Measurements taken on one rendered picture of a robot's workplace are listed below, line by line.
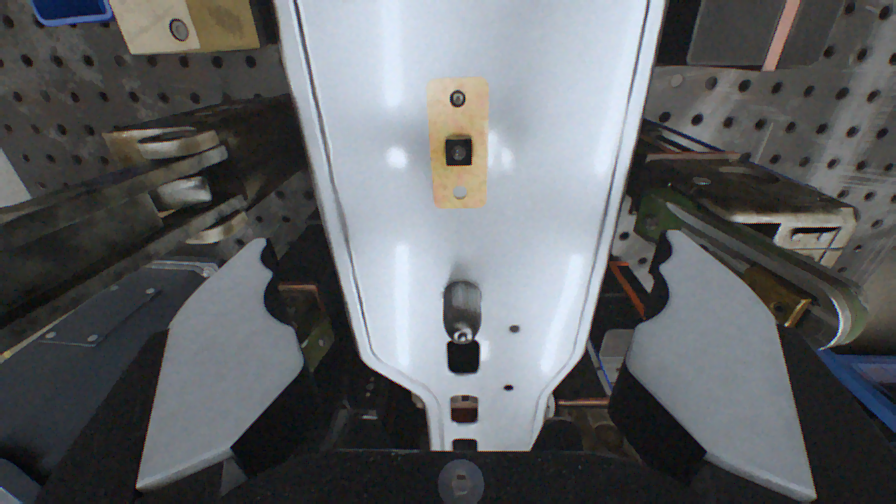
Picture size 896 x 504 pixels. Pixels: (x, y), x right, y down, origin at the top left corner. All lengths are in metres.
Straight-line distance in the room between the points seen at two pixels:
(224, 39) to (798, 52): 0.33
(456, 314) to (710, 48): 0.24
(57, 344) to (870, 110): 1.24
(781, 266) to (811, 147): 0.55
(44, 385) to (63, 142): 0.40
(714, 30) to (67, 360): 0.78
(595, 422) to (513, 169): 0.39
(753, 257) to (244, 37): 0.29
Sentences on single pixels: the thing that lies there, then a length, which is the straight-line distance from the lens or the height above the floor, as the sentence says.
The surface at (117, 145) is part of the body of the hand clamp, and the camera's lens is 0.26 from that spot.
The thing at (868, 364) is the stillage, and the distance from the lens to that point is 2.50.
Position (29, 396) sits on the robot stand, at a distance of 0.67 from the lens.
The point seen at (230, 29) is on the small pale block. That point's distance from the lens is 0.22.
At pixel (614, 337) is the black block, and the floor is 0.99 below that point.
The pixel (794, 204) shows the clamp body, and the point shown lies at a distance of 0.29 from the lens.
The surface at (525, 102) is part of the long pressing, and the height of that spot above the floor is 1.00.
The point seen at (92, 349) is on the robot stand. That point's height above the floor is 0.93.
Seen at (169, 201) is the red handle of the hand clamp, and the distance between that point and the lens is 0.22.
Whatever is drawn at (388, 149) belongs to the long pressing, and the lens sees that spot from 0.24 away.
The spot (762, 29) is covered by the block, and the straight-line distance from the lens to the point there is 0.31.
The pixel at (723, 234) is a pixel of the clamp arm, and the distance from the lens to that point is 0.25.
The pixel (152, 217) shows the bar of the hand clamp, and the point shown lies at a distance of 0.21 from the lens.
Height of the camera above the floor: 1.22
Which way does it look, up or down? 58 degrees down
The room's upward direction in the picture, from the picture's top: 177 degrees counter-clockwise
